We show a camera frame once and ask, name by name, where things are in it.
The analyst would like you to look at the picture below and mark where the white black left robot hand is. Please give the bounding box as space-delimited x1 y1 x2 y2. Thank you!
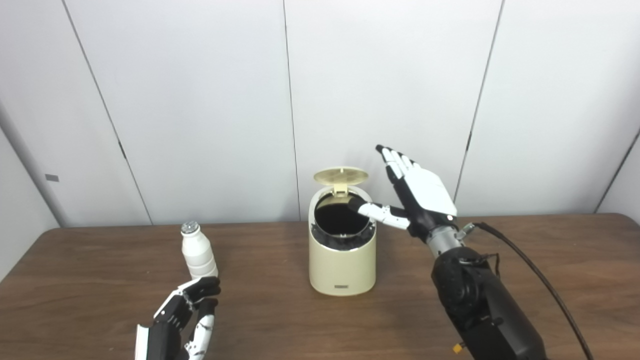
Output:
135 276 221 360

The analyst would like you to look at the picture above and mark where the small white plastic bottle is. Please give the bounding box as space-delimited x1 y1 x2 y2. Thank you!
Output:
181 221 219 281

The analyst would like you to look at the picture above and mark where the cream round bin lid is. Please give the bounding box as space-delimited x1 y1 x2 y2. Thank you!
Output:
313 167 369 196

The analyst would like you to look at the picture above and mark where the black bin liner bag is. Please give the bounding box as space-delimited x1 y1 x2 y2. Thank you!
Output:
311 192 376 251

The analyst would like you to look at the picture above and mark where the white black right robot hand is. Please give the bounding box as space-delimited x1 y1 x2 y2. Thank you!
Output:
348 145 458 241

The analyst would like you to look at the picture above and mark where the cream-colored bin body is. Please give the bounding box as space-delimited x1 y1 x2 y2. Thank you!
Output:
308 185 377 296

